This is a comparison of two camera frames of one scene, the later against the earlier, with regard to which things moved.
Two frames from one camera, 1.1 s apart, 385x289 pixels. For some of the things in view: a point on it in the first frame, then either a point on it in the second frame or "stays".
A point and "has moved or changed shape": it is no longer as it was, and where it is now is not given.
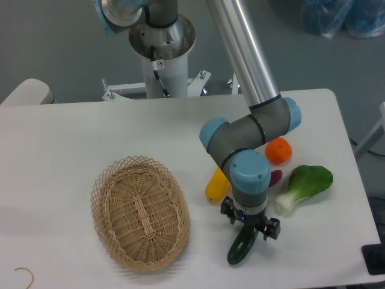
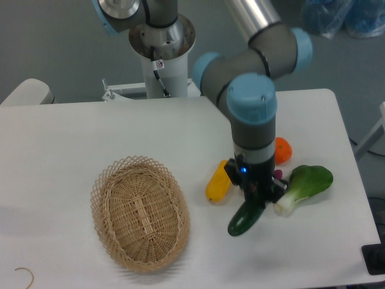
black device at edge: [374, 256] stays
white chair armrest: [30, 92] stays
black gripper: [271, 227] -> [255, 180]
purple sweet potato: [275, 176] stays
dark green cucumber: [242, 244] has moved or changed shape
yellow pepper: [218, 186] stays
